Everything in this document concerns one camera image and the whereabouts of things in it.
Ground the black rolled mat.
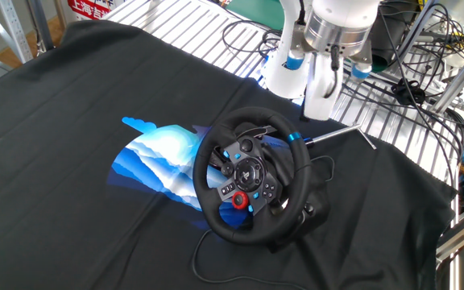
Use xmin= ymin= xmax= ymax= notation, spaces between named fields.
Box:
xmin=371 ymin=11 xmax=419 ymax=69

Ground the long thin black cable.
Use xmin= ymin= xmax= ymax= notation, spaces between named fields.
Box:
xmin=191 ymin=228 xmax=309 ymax=290

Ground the aluminium extrusion beam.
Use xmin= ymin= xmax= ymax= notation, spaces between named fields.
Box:
xmin=435 ymin=207 xmax=464 ymax=263

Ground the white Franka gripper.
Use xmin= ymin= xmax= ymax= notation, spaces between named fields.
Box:
xmin=299 ymin=51 xmax=344 ymax=122

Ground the black Logitech wheel base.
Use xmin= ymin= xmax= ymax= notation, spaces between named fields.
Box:
xmin=267 ymin=152 xmax=332 ymax=254

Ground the black cloth with blue print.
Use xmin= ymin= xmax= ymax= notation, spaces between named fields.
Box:
xmin=0 ymin=19 xmax=458 ymax=290

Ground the black metal C-clamp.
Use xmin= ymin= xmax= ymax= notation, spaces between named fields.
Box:
xmin=302 ymin=123 xmax=377 ymax=151

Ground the dark metal pole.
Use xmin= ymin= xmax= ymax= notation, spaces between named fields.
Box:
xmin=27 ymin=0 xmax=56 ymax=52

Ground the black racing steering wheel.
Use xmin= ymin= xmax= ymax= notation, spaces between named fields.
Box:
xmin=192 ymin=106 xmax=313 ymax=246

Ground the green mat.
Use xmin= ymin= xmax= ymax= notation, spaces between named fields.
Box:
xmin=226 ymin=0 xmax=390 ymax=74

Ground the perforated steel post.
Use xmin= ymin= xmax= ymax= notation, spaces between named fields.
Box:
xmin=0 ymin=0 xmax=35 ymax=64

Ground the silver depth camera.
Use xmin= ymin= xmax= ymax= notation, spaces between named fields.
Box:
xmin=285 ymin=23 xmax=374 ymax=84

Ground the black camera cable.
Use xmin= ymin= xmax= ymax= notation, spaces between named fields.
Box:
xmin=296 ymin=0 xmax=308 ymax=26

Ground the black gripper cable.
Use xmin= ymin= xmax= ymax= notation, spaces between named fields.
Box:
xmin=323 ymin=43 xmax=342 ymax=98

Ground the grey metal post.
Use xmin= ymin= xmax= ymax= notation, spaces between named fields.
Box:
xmin=395 ymin=0 xmax=439 ymax=61

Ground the thin black cable loop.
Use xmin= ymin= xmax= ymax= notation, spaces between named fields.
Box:
xmin=310 ymin=155 xmax=336 ymax=183

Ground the black cable knot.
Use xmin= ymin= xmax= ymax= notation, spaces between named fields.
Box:
xmin=390 ymin=77 xmax=427 ymax=106

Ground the red and white sign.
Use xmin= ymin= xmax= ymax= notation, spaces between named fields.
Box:
xmin=67 ymin=0 xmax=115 ymax=21

